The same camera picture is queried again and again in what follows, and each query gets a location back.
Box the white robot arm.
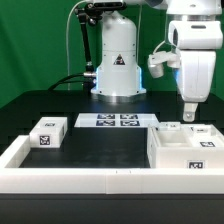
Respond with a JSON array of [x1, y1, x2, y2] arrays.
[[91, 0, 223, 122]]

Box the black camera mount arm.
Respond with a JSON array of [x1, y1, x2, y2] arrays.
[[75, 8, 95, 92]]

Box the white cabinet body box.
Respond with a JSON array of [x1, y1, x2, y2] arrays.
[[147, 125, 224, 169]]

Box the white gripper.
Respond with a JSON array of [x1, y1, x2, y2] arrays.
[[168, 20, 223, 122]]

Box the white base tag plate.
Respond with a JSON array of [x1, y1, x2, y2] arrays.
[[75, 113, 159, 128]]

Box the black and grey cables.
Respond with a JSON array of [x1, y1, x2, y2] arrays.
[[48, 0, 98, 92]]

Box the white cabinet top block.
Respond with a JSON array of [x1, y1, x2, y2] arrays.
[[29, 117, 68, 148]]

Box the white cabinet door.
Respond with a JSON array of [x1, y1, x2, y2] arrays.
[[183, 124, 223, 147], [159, 121, 181, 131]]

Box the white obstacle fence frame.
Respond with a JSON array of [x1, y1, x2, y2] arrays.
[[0, 135, 224, 194]]

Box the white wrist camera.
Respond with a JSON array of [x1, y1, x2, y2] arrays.
[[148, 51, 180, 78]]

